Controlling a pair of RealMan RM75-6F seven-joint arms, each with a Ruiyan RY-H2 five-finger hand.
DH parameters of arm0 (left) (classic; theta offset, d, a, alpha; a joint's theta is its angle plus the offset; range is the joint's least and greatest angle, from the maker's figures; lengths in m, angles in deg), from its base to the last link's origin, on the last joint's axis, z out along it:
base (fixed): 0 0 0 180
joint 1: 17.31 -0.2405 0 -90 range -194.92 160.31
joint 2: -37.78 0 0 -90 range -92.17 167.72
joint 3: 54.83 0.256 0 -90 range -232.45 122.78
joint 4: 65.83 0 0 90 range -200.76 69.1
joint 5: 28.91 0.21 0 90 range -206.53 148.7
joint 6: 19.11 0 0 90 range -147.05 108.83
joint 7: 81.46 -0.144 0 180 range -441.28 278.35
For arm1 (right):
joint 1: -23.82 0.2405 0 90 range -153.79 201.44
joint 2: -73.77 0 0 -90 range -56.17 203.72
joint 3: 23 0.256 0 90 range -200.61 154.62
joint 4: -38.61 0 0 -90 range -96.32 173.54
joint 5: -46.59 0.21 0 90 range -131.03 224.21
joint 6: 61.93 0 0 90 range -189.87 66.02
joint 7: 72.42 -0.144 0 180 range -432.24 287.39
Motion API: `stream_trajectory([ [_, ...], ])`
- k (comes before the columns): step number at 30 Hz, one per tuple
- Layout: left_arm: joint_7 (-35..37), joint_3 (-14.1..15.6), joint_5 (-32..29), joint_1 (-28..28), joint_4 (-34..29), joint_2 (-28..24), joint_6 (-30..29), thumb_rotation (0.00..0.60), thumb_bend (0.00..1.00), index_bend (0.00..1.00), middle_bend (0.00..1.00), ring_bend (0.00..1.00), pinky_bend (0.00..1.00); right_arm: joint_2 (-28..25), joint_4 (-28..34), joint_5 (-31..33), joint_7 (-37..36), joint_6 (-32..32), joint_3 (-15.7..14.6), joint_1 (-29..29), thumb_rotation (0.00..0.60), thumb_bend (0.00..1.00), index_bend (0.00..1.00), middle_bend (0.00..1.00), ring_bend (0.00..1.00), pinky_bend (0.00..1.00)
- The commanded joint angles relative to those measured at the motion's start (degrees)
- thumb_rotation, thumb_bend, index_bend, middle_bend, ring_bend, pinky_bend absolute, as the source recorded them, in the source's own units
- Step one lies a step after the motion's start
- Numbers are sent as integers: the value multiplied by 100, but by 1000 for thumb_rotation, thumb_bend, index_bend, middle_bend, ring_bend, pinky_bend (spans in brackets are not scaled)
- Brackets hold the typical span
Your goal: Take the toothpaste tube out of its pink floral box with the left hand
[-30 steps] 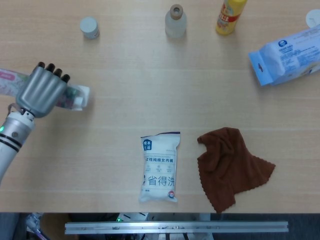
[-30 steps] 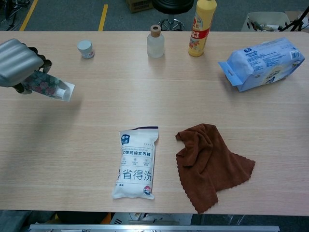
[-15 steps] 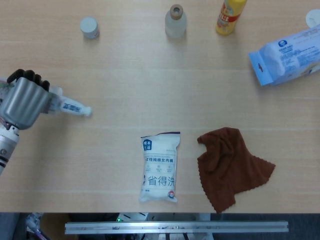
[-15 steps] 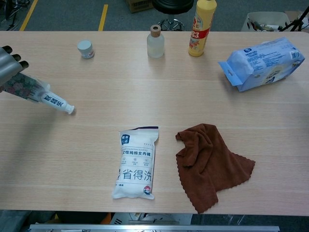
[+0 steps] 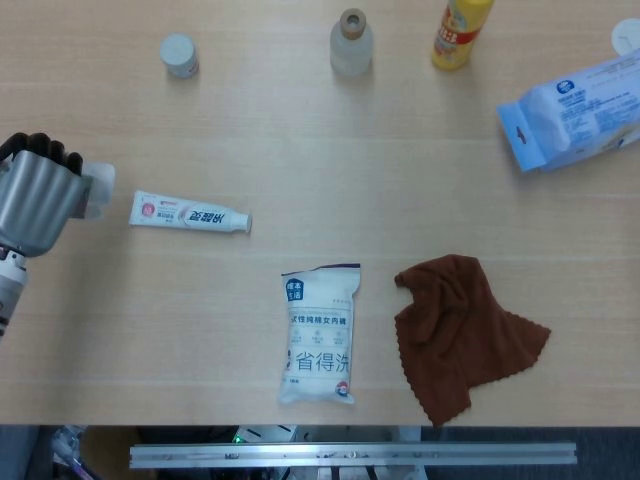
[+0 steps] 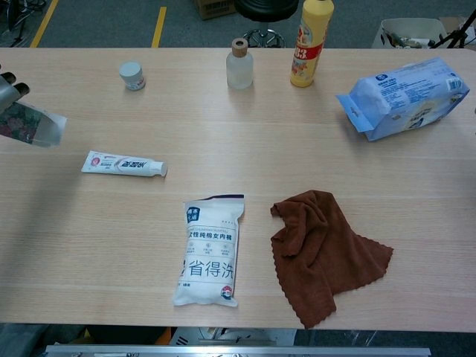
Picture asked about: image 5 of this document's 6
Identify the aluminium rail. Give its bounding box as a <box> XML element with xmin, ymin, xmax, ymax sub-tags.
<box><xmin>129</xmin><ymin>440</ymin><xmax>578</xmax><ymax>470</ymax></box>

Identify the yellow spray bottle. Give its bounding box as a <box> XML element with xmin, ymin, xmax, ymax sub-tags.
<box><xmin>431</xmin><ymin>0</ymin><xmax>496</xmax><ymax>72</ymax></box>

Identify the white toothpaste tube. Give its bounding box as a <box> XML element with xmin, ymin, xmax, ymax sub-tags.
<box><xmin>128</xmin><ymin>189</ymin><xmax>254</xmax><ymax>236</ymax></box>

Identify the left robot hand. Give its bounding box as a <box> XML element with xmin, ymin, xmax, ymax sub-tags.
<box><xmin>0</xmin><ymin>131</ymin><xmax>87</xmax><ymax>259</ymax></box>

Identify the blue white wipes pack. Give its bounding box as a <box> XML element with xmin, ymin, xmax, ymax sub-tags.
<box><xmin>495</xmin><ymin>50</ymin><xmax>640</xmax><ymax>175</ymax></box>

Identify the frosted glass bottle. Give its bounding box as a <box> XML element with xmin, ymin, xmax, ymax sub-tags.
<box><xmin>329</xmin><ymin>8</ymin><xmax>375</xmax><ymax>78</ymax></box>

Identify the white underwear pack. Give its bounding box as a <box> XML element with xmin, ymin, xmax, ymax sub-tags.
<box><xmin>277</xmin><ymin>262</ymin><xmax>362</xmax><ymax>406</ymax></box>

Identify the brown cloth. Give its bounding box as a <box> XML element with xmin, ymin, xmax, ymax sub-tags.
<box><xmin>393</xmin><ymin>253</ymin><xmax>553</xmax><ymax>428</ymax></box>

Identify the small white jar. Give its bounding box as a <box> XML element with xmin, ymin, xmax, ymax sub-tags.
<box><xmin>159</xmin><ymin>32</ymin><xmax>200</xmax><ymax>79</ymax></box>

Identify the floral toothpaste box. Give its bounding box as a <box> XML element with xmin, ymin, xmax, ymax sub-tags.
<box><xmin>71</xmin><ymin>160</ymin><xmax>116</xmax><ymax>223</ymax></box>

